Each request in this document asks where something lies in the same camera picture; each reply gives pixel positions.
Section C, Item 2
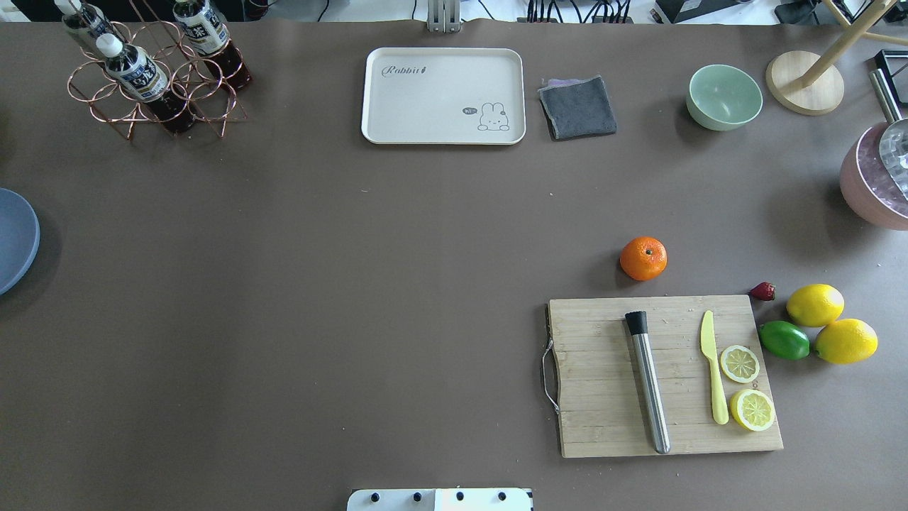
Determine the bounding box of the left rear tea bottle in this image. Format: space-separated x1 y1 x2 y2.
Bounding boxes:
54 0 126 55

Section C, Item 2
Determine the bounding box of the lower whole lemon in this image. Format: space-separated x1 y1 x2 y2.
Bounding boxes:
814 318 879 365

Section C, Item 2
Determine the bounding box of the pink bowl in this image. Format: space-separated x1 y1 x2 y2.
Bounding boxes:
839 123 907 231

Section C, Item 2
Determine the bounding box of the right rear tea bottle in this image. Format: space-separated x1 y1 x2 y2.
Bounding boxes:
172 1 253 91

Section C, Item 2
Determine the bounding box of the wooden stand with round base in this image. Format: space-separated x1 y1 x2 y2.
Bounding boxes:
765 1 907 116

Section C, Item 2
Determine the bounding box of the lemon slice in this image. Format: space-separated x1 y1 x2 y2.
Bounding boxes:
729 389 776 432
718 345 761 384

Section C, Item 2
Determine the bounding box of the grey folded cloth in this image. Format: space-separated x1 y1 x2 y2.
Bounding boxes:
538 75 617 141

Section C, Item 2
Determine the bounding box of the orange fruit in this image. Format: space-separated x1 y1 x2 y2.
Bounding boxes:
619 236 668 282

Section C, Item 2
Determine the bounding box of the green bowl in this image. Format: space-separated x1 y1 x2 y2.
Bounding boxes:
685 64 763 131

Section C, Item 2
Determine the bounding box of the wooden cutting board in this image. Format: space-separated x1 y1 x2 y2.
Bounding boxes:
547 295 784 458

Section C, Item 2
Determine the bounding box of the green lime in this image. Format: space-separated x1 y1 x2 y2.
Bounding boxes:
758 320 811 361

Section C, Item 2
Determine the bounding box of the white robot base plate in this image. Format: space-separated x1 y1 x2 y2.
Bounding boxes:
346 486 534 510

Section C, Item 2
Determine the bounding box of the lower lemon slice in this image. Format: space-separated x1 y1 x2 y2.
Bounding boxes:
729 389 776 432

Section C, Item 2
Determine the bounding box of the cream rabbit tray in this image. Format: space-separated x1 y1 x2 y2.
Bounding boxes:
360 48 526 145

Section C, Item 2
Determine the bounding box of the whole lemon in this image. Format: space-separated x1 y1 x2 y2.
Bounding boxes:
786 282 844 327
814 318 879 365

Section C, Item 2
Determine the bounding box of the upper whole lemon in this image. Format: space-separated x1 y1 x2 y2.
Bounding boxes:
786 282 844 327

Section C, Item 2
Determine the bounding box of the tea bottle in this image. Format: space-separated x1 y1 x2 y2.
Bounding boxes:
95 33 195 133
172 1 253 91
54 0 126 55

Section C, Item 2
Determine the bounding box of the blue round plate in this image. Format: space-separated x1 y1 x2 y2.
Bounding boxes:
1 188 41 294

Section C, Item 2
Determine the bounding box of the upper lemon slice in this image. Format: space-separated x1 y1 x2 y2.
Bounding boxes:
718 345 761 384

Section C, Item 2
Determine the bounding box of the yellow plastic knife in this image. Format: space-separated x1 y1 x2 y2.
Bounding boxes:
699 310 729 424

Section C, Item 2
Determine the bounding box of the steel muddler black tip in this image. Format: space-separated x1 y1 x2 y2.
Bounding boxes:
625 311 671 455

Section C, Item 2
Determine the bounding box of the red strawberry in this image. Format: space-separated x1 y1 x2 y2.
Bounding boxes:
748 281 776 302

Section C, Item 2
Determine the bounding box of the copper wire bottle rack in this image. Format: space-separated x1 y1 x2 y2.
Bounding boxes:
66 1 246 140

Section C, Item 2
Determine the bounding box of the front tea bottle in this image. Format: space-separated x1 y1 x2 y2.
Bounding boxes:
95 33 195 133

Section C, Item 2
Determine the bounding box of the steel scoop in bowl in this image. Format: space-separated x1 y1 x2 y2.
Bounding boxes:
871 68 907 199

